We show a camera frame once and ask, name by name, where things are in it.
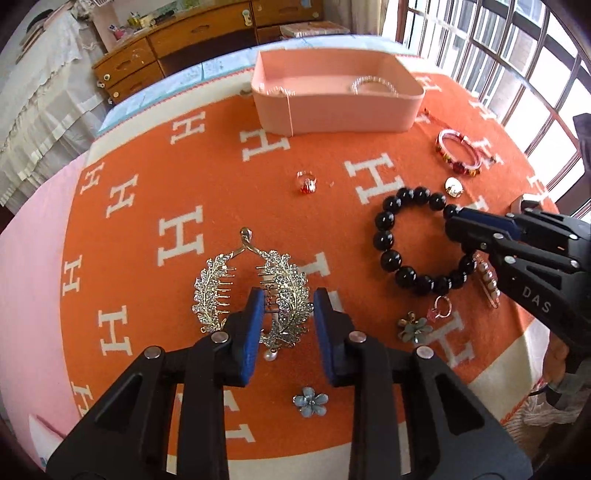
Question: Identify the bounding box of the blue flower brooch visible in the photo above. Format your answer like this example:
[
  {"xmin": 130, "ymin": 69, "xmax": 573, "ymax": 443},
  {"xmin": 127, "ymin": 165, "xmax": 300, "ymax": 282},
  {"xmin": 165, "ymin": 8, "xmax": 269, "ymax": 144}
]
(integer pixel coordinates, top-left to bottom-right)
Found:
[{"xmin": 293, "ymin": 387, "xmax": 328, "ymax": 417}]

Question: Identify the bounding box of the pink bangle with red beads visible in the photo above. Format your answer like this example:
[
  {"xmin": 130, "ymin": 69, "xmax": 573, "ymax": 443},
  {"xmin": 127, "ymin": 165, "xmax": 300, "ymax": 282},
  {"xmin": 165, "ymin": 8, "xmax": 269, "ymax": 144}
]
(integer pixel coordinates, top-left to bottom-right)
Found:
[{"xmin": 436, "ymin": 128, "xmax": 483, "ymax": 177}]

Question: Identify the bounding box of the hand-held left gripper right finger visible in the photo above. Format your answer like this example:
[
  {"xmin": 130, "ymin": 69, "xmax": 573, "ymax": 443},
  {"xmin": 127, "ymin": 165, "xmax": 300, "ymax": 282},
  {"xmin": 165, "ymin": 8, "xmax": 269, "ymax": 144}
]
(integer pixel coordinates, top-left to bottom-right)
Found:
[{"xmin": 313, "ymin": 287, "xmax": 534, "ymax": 480}]

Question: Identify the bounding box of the window grille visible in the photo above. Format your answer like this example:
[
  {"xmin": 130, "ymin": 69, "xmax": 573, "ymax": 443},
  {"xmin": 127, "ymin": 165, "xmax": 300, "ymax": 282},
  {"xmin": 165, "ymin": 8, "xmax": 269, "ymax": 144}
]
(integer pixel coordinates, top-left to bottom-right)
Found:
[{"xmin": 383, "ymin": 0, "xmax": 591, "ymax": 213}]

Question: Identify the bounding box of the black bead bracelet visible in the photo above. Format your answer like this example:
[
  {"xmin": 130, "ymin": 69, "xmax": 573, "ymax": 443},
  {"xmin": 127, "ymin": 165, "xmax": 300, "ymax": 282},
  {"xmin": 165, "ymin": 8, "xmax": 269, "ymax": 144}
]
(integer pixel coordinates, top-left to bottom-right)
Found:
[{"xmin": 372, "ymin": 186, "xmax": 478, "ymax": 297}]

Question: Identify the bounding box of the wooden dresser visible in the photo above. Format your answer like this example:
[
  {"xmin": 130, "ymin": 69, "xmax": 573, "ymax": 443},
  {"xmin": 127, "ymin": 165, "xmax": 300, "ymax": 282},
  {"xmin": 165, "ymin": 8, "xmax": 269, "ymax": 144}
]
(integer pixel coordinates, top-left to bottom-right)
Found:
[{"xmin": 92, "ymin": 0, "xmax": 384, "ymax": 104}]

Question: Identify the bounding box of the white paper sheet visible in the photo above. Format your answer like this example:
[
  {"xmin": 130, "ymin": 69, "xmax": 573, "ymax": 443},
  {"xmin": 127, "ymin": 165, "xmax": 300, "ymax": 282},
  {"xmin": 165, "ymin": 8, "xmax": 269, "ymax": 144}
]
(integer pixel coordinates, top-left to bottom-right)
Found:
[{"xmin": 28, "ymin": 414, "xmax": 66, "ymax": 463}]

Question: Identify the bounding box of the dark cloth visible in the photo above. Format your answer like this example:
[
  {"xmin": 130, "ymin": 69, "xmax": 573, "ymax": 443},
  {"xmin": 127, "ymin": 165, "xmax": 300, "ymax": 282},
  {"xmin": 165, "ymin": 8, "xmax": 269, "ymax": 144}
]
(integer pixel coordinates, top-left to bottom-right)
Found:
[{"xmin": 573, "ymin": 113, "xmax": 591, "ymax": 172}]

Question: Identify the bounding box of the pink patterned flat box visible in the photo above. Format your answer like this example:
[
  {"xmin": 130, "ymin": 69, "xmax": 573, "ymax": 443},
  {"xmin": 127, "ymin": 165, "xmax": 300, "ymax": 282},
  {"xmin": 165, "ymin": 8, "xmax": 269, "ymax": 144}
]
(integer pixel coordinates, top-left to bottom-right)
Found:
[{"xmin": 279, "ymin": 21, "xmax": 352, "ymax": 40}]

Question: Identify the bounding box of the white lace cloth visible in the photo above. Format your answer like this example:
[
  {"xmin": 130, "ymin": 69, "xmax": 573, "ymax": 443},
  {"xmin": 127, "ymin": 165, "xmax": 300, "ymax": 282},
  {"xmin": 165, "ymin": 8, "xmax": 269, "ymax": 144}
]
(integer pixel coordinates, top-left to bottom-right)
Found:
[{"xmin": 0, "ymin": 9, "xmax": 112, "ymax": 208}]

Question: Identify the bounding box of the pearl hair clip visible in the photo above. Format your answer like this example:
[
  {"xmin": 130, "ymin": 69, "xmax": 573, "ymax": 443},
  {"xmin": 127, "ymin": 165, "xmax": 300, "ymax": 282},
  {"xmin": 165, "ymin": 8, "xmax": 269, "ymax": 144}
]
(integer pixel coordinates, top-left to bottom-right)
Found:
[{"xmin": 473, "ymin": 251, "xmax": 502, "ymax": 308}]

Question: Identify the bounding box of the pink sheet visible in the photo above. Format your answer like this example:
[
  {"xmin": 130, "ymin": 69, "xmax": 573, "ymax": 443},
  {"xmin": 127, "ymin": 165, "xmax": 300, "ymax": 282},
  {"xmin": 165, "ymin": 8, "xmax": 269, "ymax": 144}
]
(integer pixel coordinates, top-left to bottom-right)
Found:
[{"xmin": 0, "ymin": 152, "xmax": 93, "ymax": 462}]

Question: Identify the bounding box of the red stone ring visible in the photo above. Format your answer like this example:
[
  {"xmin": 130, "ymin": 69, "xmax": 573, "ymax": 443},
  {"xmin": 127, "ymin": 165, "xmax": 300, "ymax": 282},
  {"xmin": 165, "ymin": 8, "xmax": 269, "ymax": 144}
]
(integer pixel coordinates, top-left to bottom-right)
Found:
[{"xmin": 295, "ymin": 170, "xmax": 319, "ymax": 195}]

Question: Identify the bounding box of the orange printed blanket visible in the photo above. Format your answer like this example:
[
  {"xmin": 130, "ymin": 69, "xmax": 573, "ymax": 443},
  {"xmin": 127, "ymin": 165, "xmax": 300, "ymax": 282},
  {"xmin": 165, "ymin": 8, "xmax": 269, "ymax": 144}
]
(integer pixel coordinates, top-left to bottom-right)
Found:
[{"xmin": 59, "ymin": 69, "xmax": 561, "ymax": 476}]

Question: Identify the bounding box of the grey flower brooch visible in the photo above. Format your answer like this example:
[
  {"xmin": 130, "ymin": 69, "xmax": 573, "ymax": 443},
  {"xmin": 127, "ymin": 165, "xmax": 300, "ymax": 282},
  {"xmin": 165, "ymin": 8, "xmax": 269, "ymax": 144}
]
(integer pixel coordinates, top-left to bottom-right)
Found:
[{"xmin": 397, "ymin": 311, "xmax": 435, "ymax": 344}]

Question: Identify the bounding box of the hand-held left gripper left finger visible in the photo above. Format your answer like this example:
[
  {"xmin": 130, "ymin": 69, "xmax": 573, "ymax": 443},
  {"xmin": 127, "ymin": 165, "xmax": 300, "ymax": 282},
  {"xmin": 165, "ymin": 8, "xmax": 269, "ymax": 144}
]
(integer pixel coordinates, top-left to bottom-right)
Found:
[{"xmin": 45, "ymin": 287, "xmax": 266, "ymax": 480}]

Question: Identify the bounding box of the rhinestone leaf hair clip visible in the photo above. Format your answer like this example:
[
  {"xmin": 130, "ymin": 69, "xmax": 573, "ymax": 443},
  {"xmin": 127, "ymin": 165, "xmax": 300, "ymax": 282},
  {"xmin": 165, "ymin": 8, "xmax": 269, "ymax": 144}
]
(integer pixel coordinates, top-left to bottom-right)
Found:
[{"xmin": 191, "ymin": 227, "xmax": 311, "ymax": 363}]

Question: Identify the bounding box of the light blue sheet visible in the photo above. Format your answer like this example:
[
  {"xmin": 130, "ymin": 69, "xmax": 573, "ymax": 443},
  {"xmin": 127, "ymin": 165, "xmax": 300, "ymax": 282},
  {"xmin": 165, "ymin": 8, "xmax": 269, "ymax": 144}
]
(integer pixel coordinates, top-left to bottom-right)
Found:
[{"xmin": 95, "ymin": 34, "xmax": 416, "ymax": 137}]

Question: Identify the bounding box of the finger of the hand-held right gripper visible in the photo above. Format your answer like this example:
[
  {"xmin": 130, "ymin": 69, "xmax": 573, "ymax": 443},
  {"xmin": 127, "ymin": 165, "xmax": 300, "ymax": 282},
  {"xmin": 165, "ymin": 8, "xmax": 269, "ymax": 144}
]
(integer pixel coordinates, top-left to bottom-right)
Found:
[
  {"xmin": 455, "ymin": 208, "xmax": 581, "ymax": 241},
  {"xmin": 444, "ymin": 220, "xmax": 579, "ymax": 278}
]

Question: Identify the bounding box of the red cord bracelet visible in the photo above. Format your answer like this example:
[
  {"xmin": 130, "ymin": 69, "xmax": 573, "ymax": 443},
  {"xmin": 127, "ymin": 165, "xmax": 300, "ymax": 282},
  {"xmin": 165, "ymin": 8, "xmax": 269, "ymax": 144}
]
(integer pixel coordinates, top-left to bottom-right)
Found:
[{"xmin": 421, "ymin": 107, "xmax": 500, "ymax": 167}]

